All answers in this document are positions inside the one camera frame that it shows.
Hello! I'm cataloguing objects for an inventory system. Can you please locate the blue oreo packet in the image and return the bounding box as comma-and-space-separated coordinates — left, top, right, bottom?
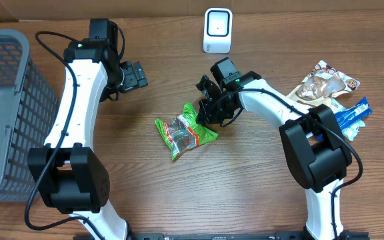
335, 97, 373, 132

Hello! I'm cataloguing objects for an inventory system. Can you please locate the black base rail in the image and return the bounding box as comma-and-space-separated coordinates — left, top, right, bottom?
73, 230, 370, 240

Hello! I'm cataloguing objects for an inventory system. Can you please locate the beige pastry snack packet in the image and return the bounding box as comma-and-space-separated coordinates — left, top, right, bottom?
287, 60, 361, 107

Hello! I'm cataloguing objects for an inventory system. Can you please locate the grey plastic mesh basket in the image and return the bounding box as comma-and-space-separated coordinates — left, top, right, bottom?
0, 29, 58, 202

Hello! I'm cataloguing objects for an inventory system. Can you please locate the green snack packet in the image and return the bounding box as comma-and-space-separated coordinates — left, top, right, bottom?
155, 102, 218, 161

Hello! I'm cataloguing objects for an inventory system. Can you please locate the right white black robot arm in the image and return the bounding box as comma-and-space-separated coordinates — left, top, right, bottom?
196, 57, 352, 239

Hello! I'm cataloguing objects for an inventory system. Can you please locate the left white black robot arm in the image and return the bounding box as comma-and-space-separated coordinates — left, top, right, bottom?
24, 19, 148, 239

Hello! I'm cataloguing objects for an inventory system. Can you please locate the white snack packet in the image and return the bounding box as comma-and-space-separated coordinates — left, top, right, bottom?
330, 99, 365, 141

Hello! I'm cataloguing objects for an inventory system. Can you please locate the white barcode scanner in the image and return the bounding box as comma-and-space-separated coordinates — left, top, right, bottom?
203, 7, 233, 54

